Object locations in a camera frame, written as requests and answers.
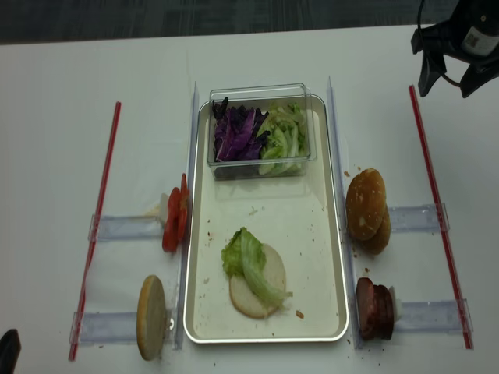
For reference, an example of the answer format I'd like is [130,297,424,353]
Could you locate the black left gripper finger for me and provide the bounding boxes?
[0,329,19,374]

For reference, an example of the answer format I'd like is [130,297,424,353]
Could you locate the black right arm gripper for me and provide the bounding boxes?
[411,0,499,98]

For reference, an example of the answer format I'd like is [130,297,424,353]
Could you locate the green lettuce leaf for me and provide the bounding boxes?
[221,227,293,307]

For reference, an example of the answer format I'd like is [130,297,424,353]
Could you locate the clear tomato slider track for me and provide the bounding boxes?
[88,215,163,242]

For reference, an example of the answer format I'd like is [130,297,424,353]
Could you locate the green lettuce pile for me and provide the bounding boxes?
[257,102,306,175]

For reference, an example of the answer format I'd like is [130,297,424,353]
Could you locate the red tomato slices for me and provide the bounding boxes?
[162,173,189,253]

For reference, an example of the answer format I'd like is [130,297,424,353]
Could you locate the white tomato pusher block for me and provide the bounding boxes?
[157,193,169,226]

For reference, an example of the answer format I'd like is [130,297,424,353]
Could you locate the front meat patty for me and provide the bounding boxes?
[356,277,378,340]

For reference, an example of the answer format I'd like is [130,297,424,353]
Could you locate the rear meat patties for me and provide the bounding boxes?
[374,285,395,340]

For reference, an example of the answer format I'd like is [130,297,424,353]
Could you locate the red right guide rod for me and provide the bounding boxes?
[409,85,474,350]

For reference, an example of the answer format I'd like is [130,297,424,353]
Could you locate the red guide rod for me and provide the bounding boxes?
[409,85,474,350]
[68,101,122,362]

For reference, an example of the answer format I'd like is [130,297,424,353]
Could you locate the clear bun slider track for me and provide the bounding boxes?
[388,203,450,233]
[69,312,137,345]

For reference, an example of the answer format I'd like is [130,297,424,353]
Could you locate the upright bun bottom slice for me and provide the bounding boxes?
[136,275,167,361]

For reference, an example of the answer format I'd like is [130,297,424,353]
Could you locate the clear bun top slider track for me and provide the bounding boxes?
[388,203,450,233]

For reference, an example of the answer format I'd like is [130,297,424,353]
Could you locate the front bun top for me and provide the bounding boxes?
[345,168,386,241]

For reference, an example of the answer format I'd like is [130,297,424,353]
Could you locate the rear bun top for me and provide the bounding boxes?
[360,206,391,256]

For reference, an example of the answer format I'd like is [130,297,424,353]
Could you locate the clear plastic salad box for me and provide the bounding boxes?
[207,83,317,181]

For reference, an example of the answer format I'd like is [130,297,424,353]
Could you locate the purple cabbage leaves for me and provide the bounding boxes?
[211,97,267,162]

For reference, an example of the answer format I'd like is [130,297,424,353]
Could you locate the flat bun slice on tray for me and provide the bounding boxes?
[229,244,286,319]

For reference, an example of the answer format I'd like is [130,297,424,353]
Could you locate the white patty pusher block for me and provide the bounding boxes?
[388,286,402,322]

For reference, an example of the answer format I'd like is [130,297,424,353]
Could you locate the clear patty slider track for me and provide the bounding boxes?
[395,299,473,333]

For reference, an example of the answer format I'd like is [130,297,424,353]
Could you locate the red left guide rod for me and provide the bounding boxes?
[68,101,122,362]

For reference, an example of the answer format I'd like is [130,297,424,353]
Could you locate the cream metal tray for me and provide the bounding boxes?
[183,96,349,344]

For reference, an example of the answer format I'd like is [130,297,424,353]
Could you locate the clear left long rail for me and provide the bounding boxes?
[174,82,199,351]

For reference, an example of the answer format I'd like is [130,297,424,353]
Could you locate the clear long rail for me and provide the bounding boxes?
[327,77,363,350]
[174,82,199,351]

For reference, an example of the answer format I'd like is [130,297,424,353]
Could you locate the clear right long rail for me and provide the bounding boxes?
[327,77,363,350]

